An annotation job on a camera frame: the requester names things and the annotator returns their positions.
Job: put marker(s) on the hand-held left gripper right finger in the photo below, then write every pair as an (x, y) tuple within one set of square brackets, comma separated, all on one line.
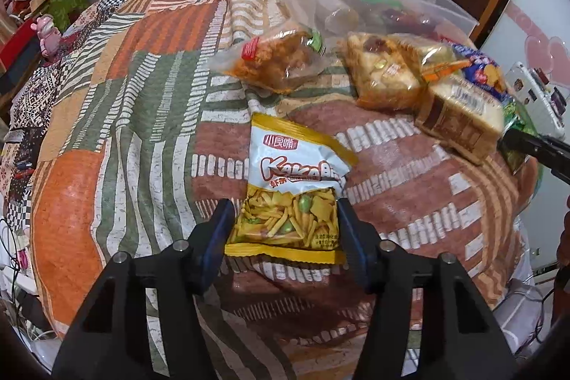
[(352, 247)]

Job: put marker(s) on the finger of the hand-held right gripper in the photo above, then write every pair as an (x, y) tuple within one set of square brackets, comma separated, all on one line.
[(562, 176), (534, 146)]

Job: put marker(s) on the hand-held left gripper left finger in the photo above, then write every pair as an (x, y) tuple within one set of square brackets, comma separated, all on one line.
[(218, 238)]

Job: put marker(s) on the green snack packet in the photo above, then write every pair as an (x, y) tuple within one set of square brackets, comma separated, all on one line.
[(516, 119)]

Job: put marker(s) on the yellow white snack packet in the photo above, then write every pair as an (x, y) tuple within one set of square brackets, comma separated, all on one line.
[(291, 193)]

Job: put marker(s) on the blue chips packet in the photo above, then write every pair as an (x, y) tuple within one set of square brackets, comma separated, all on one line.
[(483, 68)]

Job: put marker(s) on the sliced bread packet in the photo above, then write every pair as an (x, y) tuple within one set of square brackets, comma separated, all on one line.
[(463, 113)]

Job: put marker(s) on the white door with pink hearts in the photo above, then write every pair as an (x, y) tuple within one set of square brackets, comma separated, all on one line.
[(534, 15)]

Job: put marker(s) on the patchwork blanket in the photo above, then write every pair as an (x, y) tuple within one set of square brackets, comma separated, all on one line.
[(147, 117)]

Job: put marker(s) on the red snack packet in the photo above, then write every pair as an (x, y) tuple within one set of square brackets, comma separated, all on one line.
[(403, 20)]

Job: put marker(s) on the clear bag of pastry squares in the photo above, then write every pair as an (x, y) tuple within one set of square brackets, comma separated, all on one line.
[(383, 70)]

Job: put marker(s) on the clear bag of orange crackers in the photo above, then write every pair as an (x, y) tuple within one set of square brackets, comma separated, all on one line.
[(280, 59)]

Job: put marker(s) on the pink plush toy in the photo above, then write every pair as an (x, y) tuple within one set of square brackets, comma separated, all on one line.
[(45, 35)]

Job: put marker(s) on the green paper bag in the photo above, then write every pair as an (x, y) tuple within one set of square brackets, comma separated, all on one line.
[(67, 4)]

